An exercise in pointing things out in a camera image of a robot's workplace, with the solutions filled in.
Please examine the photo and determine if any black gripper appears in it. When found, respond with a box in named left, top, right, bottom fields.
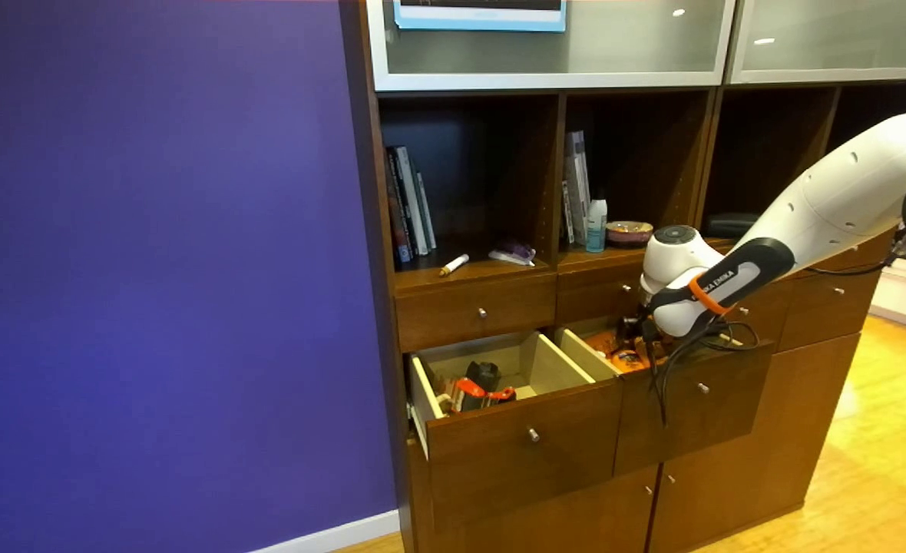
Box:
left=613, top=313, right=673, bottom=370

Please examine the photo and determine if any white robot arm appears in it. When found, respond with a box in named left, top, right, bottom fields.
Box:
left=610, top=114, right=906, bottom=368

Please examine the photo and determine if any open wooden drawer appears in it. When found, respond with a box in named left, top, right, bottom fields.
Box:
left=410, top=330, right=619, bottom=510
left=556, top=319, right=771, bottom=472

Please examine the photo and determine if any clear blue spray bottle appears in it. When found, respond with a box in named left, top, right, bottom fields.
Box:
left=584, top=198, right=607, bottom=252

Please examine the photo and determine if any small purple object on shelf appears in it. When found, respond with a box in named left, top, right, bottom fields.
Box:
left=487, top=243, right=539, bottom=267

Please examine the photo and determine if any left open wooden drawer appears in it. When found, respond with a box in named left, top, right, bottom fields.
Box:
left=410, top=330, right=619, bottom=510

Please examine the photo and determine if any orange black tool in drawer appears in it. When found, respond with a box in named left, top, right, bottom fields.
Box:
left=446, top=363, right=516, bottom=415

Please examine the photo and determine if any white marker on shelf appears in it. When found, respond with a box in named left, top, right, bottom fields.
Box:
left=440, top=252, right=470, bottom=277

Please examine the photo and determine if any dark wooden shelf cabinet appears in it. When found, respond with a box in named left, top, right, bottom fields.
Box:
left=357, top=0, right=906, bottom=553

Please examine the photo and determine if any upright books left shelf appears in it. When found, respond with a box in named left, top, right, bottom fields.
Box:
left=388, top=143, right=435, bottom=267

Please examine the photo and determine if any small round bowl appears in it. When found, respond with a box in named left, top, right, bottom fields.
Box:
left=604, top=221, right=654, bottom=245

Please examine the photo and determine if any black zip case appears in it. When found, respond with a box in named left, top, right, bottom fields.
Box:
left=704, top=212, right=757, bottom=238

